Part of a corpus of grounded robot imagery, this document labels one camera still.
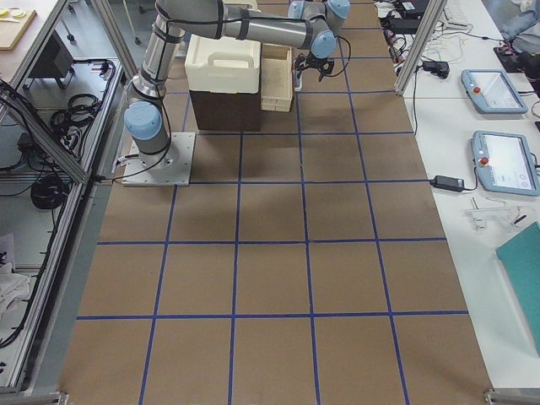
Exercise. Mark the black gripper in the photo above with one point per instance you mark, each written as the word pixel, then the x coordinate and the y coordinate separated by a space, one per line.
pixel 310 62

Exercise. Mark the teach pendant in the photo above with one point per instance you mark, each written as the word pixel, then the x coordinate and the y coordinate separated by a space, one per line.
pixel 492 91
pixel 504 163

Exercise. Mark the wooden drawer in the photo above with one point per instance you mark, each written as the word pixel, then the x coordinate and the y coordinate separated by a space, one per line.
pixel 276 78

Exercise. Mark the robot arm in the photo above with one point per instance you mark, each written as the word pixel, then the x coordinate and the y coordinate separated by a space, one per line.
pixel 309 26

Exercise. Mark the upper teach pendant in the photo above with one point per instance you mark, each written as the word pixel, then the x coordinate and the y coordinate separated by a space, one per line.
pixel 492 91

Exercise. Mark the black power adapter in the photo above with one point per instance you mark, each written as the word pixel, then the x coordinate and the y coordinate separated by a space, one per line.
pixel 452 184

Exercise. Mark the wooden board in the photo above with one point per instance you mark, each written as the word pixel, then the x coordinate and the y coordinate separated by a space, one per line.
pixel 14 23

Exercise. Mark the aluminium frame post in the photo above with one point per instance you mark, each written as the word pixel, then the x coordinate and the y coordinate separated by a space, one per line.
pixel 425 30

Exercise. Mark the lower teach pendant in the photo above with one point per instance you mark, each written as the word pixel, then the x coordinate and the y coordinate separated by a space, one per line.
pixel 504 163

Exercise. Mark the white foam tray box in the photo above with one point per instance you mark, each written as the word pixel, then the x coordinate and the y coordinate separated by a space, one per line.
pixel 226 65

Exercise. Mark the teal box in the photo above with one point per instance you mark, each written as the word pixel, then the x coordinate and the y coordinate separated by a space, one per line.
pixel 520 258

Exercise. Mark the dark wooden drawer cabinet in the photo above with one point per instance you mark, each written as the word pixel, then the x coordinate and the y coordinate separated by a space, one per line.
pixel 239 112

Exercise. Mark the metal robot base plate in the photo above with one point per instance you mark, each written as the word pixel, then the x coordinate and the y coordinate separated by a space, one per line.
pixel 173 169

